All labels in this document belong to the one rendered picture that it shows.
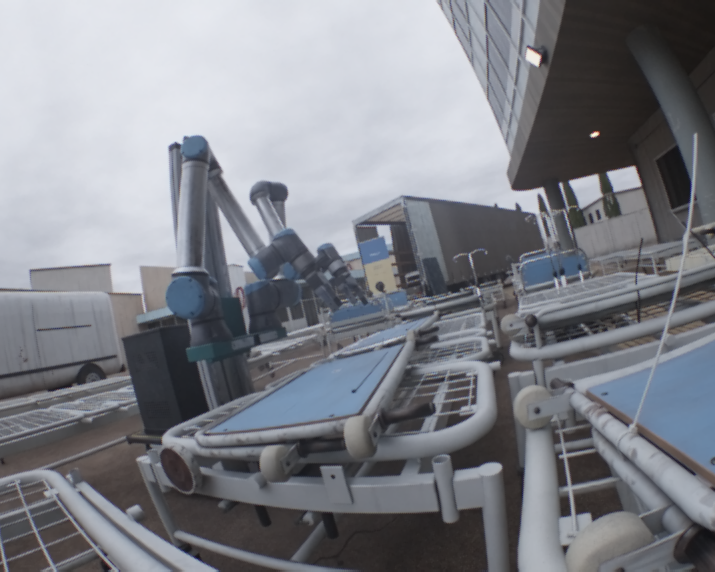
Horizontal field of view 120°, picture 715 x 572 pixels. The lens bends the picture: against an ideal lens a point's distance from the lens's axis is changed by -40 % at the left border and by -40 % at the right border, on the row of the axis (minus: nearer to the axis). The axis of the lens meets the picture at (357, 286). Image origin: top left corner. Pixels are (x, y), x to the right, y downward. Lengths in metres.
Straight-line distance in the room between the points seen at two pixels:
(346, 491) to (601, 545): 0.43
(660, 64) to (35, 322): 11.07
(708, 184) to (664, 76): 1.42
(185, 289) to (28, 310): 6.95
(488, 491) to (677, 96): 4.85
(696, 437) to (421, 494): 0.39
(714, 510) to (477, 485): 0.38
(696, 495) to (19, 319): 8.03
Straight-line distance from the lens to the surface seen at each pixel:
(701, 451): 0.30
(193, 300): 1.24
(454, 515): 0.58
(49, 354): 8.06
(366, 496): 0.59
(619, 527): 0.25
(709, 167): 4.83
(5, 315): 7.83
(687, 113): 4.96
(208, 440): 0.71
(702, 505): 0.26
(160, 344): 1.67
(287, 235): 1.26
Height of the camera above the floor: 0.73
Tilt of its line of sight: 4 degrees up
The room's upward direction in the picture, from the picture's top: 13 degrees counter-clockwise
